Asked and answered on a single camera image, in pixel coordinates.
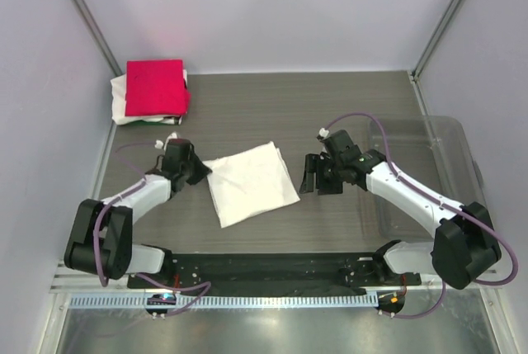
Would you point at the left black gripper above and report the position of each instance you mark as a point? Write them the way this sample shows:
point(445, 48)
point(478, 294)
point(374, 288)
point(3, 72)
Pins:
point(201, 169)

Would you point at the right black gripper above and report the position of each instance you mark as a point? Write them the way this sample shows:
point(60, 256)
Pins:
point(325, 188)

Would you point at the white Coca-Cola t-shirt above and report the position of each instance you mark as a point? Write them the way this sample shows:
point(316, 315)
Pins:
point(250, 183)

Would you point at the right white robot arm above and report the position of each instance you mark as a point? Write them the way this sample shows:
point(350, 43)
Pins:
point(462, 245)

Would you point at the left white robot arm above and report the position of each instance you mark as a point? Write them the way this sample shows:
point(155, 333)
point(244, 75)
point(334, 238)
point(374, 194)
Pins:
point(101, 239)

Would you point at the folded green t-shirt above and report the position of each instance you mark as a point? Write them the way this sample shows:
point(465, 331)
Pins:
point(169, 121)

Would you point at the folded pink t-shirt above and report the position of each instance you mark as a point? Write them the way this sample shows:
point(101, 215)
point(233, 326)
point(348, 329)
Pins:
point(156, 88)

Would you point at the folded white t-shirt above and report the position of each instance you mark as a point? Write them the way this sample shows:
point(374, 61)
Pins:
point(118, 102)

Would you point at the clear plastic bin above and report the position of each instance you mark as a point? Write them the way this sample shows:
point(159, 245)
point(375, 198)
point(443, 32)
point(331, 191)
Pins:
point(433, 150)

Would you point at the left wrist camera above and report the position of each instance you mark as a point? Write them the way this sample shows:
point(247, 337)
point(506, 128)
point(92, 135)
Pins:
point(163, 144)

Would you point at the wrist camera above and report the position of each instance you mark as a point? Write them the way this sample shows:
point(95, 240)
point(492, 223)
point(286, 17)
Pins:
point(323, 134)
point(163, 144)

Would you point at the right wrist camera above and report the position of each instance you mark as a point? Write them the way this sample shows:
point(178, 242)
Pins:
point(323, 134)

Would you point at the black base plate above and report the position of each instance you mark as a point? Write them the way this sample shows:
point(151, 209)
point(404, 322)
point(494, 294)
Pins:
point(346, 269)

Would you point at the white slotted cable duct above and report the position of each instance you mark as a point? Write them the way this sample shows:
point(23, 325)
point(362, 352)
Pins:
point(168, 301)

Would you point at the left aluminium frame post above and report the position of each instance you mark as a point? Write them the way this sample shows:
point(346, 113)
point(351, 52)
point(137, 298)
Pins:
point(97, 36)

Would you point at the aluminium frame post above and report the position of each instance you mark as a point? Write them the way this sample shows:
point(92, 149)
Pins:
point(441, 28)
point(97, 36)

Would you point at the right aluminium frame post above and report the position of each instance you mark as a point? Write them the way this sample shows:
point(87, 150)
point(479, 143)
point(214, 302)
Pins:
point(441, 28)

